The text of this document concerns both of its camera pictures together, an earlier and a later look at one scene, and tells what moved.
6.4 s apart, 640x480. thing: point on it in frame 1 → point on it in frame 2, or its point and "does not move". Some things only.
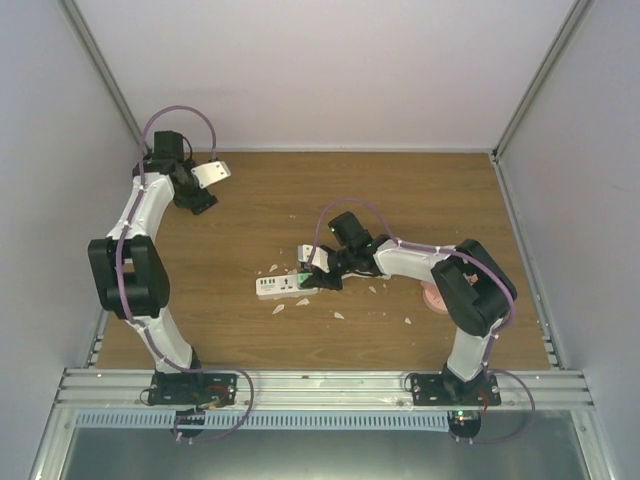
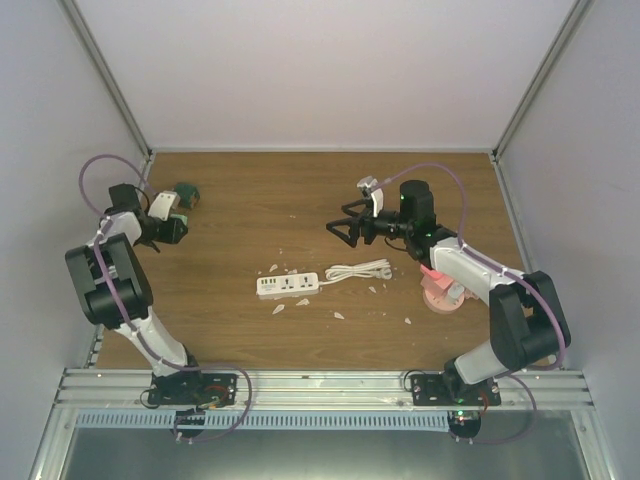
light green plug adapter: x=303 y=276 → x=183 y=218
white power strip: x=273 y=287 does not move
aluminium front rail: x=126 y=390 does not move
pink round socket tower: x=433 y=298 does not move
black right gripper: x=319 y=279 → x=355 y=224
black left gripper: x=202 y=203 → x=172 y=235
